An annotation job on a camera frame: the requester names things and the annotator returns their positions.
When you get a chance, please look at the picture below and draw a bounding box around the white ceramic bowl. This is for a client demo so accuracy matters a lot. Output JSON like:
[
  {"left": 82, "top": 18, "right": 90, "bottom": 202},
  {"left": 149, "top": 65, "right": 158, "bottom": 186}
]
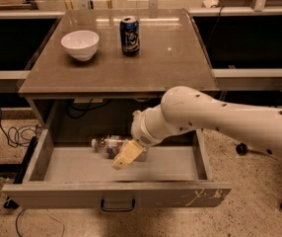
[{"left": 61, "top": 31, "right": 100, "bottom": 61}]

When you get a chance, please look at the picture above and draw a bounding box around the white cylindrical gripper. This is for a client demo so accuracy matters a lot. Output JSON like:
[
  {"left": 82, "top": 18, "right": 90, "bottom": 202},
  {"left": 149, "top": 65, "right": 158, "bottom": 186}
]
[{"left": 112, "top": 105, "right": 175, "bottom": 170}]

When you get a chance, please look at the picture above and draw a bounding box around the black drawer handle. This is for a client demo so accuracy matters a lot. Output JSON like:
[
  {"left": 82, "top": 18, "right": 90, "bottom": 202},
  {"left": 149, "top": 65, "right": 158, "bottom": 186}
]
[{"left": 101, "top": 199, "right": 136, "bottom": 212}]

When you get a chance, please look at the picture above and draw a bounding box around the black cable inside cabinet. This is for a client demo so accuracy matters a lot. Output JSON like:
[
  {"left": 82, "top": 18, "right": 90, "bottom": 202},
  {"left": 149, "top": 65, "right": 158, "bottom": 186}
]
[{"left": 64, "top": 98, "right": 113, "bottom": 120}]

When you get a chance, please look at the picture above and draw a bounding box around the dark blue soda can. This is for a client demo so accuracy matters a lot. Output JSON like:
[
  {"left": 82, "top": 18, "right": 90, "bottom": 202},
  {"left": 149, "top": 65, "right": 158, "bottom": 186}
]
[{"left": 119, "top": 16, "right": 140, "bottom": 56}]

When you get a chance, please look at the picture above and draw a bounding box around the white cable on floor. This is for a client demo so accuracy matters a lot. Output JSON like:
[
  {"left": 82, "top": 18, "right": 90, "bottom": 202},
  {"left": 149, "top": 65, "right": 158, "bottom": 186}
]
[{"left": 0, "top": 176, "right": 66, "bottom": 237}]

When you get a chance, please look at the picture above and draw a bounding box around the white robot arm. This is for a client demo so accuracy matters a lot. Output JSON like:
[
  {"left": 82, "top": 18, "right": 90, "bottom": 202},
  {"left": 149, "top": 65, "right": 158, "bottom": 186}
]
[{"left": 112, "top": 86, "right": 282, "bottom": 170}]

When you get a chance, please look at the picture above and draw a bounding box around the blue cable on floor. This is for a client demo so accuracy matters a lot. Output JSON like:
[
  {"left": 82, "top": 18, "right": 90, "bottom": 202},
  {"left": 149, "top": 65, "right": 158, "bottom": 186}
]
[{"left": 0, "top": 82, "right": 43, "bottom": 149}]

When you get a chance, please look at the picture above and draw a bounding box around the open grey top drawer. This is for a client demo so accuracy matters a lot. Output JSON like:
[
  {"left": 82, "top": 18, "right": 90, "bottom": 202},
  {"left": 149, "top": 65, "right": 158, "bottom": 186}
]
[{"left": 3, "top": 130, "right": 231, "bottom": 209}]

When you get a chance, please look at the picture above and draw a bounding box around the grey cabinet with counter top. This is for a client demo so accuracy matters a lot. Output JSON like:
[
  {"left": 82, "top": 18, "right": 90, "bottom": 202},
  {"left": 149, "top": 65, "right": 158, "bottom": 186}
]
[{"left": 20, "top": 9, "right": 217, "bottom": 143}]

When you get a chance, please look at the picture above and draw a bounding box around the clear plastic water bottle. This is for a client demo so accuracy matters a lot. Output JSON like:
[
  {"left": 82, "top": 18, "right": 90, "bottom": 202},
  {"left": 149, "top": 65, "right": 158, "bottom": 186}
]
[{"left": 91, "top": 135, "right": 132, "bottom": 159}]

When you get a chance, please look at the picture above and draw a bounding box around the black bar beside drawer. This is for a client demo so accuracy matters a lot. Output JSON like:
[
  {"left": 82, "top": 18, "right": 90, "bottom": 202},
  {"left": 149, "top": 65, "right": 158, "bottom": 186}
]
[{"left": 3, "top": 135, "right": 39, "bottom": 210}]

